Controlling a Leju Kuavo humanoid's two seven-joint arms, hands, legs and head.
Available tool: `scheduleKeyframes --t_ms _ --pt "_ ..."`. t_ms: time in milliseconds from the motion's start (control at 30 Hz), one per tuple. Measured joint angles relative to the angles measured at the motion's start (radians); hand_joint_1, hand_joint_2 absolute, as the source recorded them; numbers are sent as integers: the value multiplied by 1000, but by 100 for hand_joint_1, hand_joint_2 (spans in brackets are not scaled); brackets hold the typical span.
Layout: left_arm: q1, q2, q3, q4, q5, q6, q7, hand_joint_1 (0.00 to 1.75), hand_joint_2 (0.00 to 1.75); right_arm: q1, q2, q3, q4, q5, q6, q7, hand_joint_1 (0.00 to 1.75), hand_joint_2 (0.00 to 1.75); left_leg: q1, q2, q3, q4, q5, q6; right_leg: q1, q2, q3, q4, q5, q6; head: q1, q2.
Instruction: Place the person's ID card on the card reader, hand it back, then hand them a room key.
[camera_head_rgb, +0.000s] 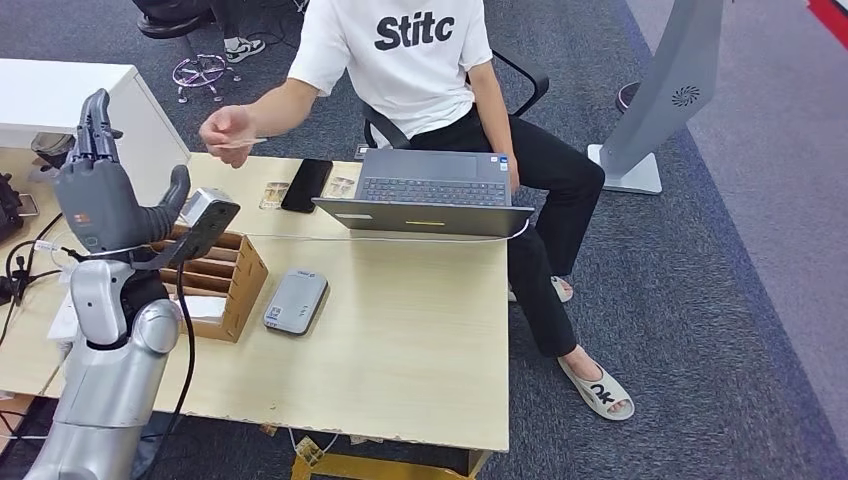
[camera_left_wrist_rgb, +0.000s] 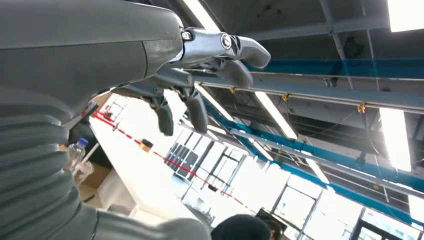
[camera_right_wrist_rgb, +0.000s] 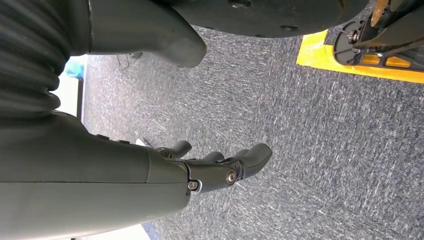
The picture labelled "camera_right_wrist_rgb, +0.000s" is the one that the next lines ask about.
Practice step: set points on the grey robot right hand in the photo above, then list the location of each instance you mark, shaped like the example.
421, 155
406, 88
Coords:
82, 182

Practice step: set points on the dark robot body shell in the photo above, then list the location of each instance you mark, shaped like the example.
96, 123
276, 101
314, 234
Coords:
265, 16

